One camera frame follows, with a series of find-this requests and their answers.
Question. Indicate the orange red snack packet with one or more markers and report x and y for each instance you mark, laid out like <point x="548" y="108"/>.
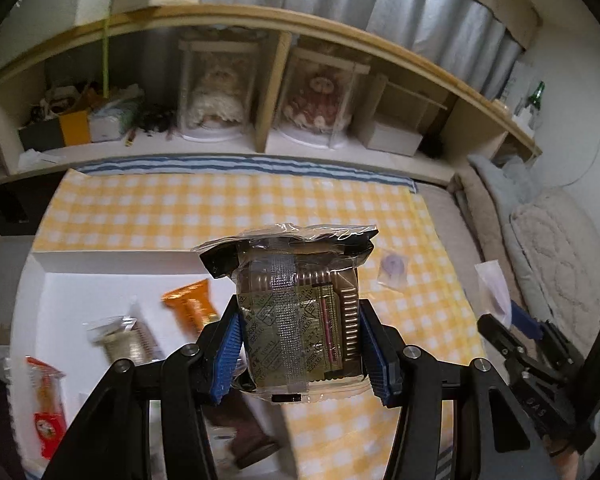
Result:
<point x="47" y="410"/>

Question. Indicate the light blue blanket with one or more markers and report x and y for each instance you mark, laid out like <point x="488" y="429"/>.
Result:
<point x="505" y="180"/>

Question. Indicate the red dress doll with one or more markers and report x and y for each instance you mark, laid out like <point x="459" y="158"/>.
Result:
<point x="317" y="102"/>

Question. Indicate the green glass bottle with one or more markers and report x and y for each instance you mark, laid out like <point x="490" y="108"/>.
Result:
<point x="536" y="102"/>

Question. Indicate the brown fleece blanket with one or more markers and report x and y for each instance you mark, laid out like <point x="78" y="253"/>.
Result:
<point x="485" y="220"/>

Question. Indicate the grey curtain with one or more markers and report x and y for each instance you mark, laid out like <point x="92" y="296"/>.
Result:
<point x="355" y="0"/>

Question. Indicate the clear round cookie pack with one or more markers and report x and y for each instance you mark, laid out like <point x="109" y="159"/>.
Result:
<point x="125" y="337"/>

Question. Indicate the cream fuzzy pillow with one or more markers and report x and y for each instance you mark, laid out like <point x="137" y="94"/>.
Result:
<point x="565" y="250"/>

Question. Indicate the yellow box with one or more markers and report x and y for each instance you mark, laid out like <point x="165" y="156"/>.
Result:
<point x="75" y="127"/>

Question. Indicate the wooden frame stand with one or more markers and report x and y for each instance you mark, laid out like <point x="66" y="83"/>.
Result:
<point x="410" y="100"/>

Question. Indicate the white cardboard box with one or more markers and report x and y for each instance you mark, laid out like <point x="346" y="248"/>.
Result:
<point x="70" y="300"/>

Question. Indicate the brown snack packet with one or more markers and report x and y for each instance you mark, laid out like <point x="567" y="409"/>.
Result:
<point x="247" y="435"/>

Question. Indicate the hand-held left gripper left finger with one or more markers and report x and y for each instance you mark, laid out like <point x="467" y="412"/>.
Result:
<point x="227" y="360"/>

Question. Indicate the beige mattress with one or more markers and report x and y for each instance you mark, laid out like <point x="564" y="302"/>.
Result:
<point x="450" y="230"/>

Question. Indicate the small white box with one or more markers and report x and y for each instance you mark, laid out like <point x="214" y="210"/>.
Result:
<point x="395" y="137"/>

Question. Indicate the yellow checked tablecloth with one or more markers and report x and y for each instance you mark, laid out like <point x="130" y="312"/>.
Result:
<point x="180" y="210"/>

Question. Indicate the white dress doll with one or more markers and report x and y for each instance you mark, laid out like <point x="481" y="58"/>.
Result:
<point x="215" y="92"/>

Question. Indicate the tissue pack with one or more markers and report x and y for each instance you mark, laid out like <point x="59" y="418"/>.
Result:
<point x="112" y="121"/>

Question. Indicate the large white box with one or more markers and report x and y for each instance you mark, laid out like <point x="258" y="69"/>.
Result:
<point x="70" y="10"/>

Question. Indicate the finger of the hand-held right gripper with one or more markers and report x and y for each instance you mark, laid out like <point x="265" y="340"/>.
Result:
<point x="500" y="337"/>
<point x="525" y="320"/>

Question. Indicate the black box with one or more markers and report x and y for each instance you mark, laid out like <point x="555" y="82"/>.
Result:
<point x="42" y="136"/>

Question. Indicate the wooden shelf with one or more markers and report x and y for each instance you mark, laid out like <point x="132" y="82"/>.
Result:
<point x="280" y="25"/>

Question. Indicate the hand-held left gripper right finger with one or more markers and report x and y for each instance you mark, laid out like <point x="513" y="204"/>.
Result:
<point x="380" y="370"/>

